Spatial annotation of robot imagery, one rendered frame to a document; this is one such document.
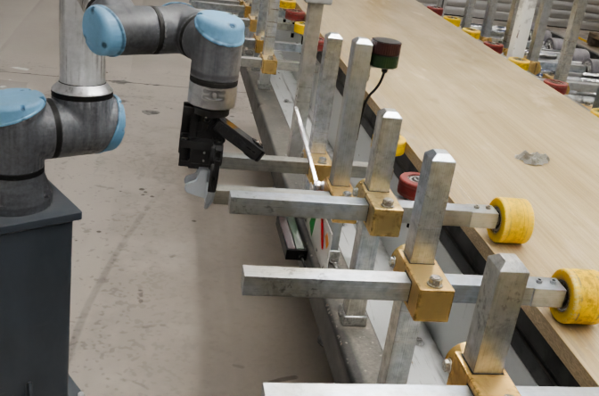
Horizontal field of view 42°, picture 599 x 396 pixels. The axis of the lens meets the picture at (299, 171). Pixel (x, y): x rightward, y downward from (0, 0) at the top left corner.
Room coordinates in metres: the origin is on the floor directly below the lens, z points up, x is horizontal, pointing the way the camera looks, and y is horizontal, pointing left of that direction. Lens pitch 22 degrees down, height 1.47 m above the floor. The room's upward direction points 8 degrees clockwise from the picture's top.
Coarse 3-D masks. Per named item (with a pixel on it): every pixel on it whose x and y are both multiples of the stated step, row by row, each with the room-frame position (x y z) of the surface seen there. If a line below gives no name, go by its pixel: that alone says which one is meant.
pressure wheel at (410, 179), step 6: (402, 174) 1.49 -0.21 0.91; (408, 174) 1.50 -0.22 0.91; (414, 174) 1.50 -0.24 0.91; (402, 180) 1.46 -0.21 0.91; (408, 180) 1.46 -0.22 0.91; (414, 180) 1.48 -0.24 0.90; (402, 186) 1.46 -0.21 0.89; (408, 186) 1.45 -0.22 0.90; (414, 186) 1.44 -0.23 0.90; (402, 192) 1.46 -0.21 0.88; (408, 192) 1.45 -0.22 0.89; (414, 192) 1.44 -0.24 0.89; (408, 198) 1.45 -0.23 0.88
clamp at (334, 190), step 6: (324, 180) 1.51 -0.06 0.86; (330, 180) 1.49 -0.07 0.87; (324, 186) 1.50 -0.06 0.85; (330, 186) 1.46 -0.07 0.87; (336, 186) 1.46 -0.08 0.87; (342, 186) 1.47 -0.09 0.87; (348, 186) 1.47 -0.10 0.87; (330, 192) 1.45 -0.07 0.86; (336, 192) 1.44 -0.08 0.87; (342, 192) 1.44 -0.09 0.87; (336, 222) 1.40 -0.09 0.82; (342, 222) 1.40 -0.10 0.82; (348, 222) 1.40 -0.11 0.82; (354, 222) 1.40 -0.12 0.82
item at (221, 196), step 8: (216, 192) 1.38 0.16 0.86; (224, 192) 1.39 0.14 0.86; (272, 192) 1.41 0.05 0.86; (280, 192) 1.42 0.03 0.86; (288, 192) 1.42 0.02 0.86; (296, 192) 1.43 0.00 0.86; (304, 192) 1.44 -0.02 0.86; (312, 192) 1.44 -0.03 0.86; (320, 192) 1.45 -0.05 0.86; (328, 192) 1.45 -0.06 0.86; (216, 200) 1.38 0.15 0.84; (224, 200) 1.39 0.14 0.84; (408, 200) 1.47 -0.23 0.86
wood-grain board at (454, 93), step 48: (336, 0) 3.65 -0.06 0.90; (384, 0) 3.87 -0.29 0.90; (432, 48) 2.86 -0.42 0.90; (480, 48) 3.00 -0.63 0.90; (384, 96) 2.10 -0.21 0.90; (432, 96) 2.17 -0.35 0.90; (480, 96) 2.25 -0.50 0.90; (528, 96) 2.34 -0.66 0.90; (432, 144) 1.73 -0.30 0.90; (480, 144) 1.79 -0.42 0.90; (528, 144) 1.84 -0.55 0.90; (576, 144) 1.90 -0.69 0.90; (480, 192) 1.47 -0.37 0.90; (528, 192) 1.51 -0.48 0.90; (576, 192) 1.55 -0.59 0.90; (480, 240) 1.25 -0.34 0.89; (576, 240) 1.30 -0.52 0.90; (576, 336) 0.96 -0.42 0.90
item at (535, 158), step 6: (516, 156) 1.73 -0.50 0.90; (522, 156) 1.72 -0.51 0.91; (528, 156) 1.72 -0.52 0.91; (534, 156) 1.72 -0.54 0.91; (540, 156) 1.72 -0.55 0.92; (546, 156) 1.74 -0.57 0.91; (528, 162) 1.69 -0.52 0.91; (534, 162) 1.69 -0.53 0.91; (540, 162) 1.70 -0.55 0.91; (546, 162) 1.71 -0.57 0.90
